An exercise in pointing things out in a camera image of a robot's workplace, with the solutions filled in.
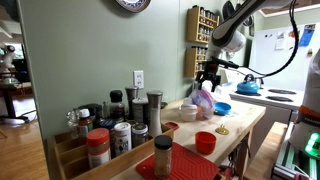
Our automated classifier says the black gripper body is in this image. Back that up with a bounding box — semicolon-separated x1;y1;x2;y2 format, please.
199;60;222;81

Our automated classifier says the orange plastic cup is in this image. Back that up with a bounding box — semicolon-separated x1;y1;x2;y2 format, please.
194;131;217;156

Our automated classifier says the clear zip lock bag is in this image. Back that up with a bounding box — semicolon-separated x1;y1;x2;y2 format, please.
189;88;216;121

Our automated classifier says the large white paper towel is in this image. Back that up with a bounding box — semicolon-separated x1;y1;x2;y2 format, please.
199;79;234;103

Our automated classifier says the wooden spice rack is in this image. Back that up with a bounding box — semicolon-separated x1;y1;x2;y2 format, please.
185;4;221;45
184;45;210;79

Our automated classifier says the light blue plastic bowl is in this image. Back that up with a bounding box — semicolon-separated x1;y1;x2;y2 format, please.
213;101;232;117

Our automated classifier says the black stove burner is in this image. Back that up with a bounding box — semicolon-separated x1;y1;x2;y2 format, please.
234;90;263;98
265;95;294;103
267;88;298;96

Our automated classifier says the white plastic container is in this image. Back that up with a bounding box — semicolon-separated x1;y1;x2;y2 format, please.
179;103;199;123

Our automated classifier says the wooden butcher block table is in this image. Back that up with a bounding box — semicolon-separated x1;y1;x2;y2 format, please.
109;98;268;180

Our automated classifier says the white electric stove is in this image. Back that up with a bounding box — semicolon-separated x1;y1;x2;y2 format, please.
218;66;306;158

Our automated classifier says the gold sink strainer disc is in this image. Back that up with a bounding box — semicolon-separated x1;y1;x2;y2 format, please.
214;124;230;136

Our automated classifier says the small red dish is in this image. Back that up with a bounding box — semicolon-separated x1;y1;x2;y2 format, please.
164;121;180;132

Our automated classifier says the stainless steel pepper grinder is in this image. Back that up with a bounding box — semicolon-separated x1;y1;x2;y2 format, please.
146;90;164;138

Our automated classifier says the white refrigerator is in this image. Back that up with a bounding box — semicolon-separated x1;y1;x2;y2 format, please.
249;22;320;92

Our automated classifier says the hanging black pan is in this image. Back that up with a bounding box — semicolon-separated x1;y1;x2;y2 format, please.
222;0;237;21

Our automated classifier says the white lid grey canister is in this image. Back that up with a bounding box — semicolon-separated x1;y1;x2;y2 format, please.
132;97;149;124

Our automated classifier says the dark pepper grinder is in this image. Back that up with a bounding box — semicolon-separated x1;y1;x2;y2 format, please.
124;86;140;121

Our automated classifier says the white paper sheet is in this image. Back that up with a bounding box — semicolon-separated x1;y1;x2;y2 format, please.
274;30;288;51

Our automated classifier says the silver lid glass jar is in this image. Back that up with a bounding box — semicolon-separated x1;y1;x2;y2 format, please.
131;122;149;149

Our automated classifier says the black lid spice jar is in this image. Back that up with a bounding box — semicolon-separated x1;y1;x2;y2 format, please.
153;134;174;179

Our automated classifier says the red silicone mat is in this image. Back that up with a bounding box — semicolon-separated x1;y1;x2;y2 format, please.
135;142;221;180

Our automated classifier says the black cap glass bottle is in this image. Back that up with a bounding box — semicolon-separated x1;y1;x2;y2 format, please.
109;89;126;123

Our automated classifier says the white printed spice shaker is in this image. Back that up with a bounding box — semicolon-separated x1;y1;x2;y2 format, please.
113;121;133;157

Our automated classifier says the blue paper sheet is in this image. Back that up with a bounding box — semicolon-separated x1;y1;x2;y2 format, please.
298;23;316;48

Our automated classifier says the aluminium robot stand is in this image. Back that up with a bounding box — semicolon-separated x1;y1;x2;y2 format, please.
271;123;320;180

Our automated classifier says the dark blue lid jar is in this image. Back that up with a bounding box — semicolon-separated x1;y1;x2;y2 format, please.
94;118;118;159

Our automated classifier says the red lid spice jar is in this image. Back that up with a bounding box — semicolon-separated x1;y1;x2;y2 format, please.
85;127;112;170

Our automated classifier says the white cap brown bottle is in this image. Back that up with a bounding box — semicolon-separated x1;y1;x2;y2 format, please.
77;108;94;138

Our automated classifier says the wooden spice tray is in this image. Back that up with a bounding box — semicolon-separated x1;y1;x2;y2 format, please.
46;121;175;180

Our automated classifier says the clear glass bottle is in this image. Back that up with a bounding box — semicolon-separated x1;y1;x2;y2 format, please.
65;109;80;140

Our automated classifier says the dark wooden desk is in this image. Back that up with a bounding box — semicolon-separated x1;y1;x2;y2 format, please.
0;82;34;123

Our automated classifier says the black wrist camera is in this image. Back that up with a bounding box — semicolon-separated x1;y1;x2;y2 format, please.
211;57;240;70

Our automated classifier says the blue kettle black handle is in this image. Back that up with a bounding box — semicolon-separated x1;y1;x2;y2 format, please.
236;73;261;95

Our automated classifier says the white wall outlet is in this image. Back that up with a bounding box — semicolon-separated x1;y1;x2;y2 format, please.
133;69;145;90

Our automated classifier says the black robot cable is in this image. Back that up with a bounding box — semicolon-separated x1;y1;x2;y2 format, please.
218;0;300;78

